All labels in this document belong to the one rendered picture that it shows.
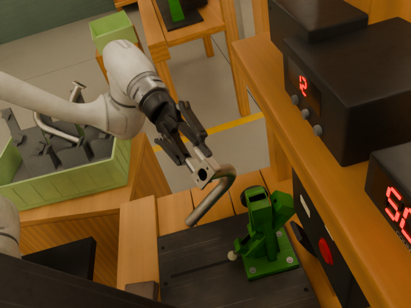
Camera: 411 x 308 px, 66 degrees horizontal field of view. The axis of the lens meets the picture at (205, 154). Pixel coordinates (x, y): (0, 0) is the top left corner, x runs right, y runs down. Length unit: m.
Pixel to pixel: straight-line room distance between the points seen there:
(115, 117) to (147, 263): 0.49
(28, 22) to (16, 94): 6.93
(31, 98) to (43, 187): 0.80
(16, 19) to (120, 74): 7.02
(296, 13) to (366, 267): 0.30
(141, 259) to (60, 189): 0.63
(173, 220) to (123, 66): 0.60
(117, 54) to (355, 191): 0.65
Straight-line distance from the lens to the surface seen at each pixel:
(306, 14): 0.43
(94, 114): 0.91
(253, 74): 0.50
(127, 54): 0.82
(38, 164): 1.76
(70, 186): 1.56
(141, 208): 1.24
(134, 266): 1.11
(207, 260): 1.04
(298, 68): 0.38
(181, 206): 1.21
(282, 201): 0.81
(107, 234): 1.63
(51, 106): 0.87
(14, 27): 7.85
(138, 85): 0.77
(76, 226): 1.62
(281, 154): 1.11
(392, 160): 0.29
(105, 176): 1.49
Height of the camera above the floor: 1.79
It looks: 41 degrees down
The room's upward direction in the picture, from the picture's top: 17 degrees counter-clockwise
